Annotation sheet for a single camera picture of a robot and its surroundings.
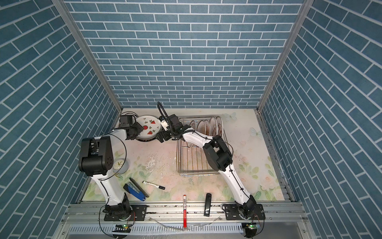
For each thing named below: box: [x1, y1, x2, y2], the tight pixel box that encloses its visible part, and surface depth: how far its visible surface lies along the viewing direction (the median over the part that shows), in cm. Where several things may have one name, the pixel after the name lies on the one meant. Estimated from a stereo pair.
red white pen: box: [183, 194, 188, 229], surface depth 75 cm
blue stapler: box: [123, 177, 150, 202], surface depth 82 cm
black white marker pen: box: [142, 180, 166, 191], surface depth 84 cm
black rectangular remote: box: [203, 193, 212, 218], surface depth 75 cm
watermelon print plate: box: [135, 115, 163, 141], surface depth 107 cm
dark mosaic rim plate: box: [135, 137, 157, 142], surface depth 101 cm
